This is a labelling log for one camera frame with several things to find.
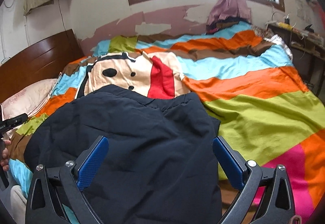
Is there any colourful striped duvet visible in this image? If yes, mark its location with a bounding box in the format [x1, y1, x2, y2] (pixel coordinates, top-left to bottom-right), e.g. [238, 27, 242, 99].
[9, 22, 324, 222]

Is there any cluttered wooden desk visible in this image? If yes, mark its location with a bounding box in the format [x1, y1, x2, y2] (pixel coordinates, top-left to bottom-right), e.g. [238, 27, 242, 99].
[265, 20, 324, 97]

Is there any pink floral pillow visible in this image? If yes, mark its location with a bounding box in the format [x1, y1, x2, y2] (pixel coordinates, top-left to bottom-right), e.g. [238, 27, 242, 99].
[1, 78, 59, 138]

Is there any pile of dark clothes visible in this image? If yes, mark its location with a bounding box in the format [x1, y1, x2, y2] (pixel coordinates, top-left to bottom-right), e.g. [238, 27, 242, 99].
[206, 17, 250, 35]

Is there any brown wooden headboard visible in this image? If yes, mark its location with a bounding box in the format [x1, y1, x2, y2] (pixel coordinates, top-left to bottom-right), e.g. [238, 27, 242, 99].
[1, 30, 84, 102]

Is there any black padded jacket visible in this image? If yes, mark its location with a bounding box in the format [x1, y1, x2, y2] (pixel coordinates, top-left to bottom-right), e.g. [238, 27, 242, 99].
[24, 85, 221, 223]

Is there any left hand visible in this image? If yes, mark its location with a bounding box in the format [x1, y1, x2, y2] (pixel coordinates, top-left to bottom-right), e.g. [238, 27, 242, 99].
[1, 140, 11, 172]

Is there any pink curtain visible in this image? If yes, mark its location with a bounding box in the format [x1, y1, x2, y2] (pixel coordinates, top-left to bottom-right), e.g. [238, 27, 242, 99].
[206, 0, 252, 27]

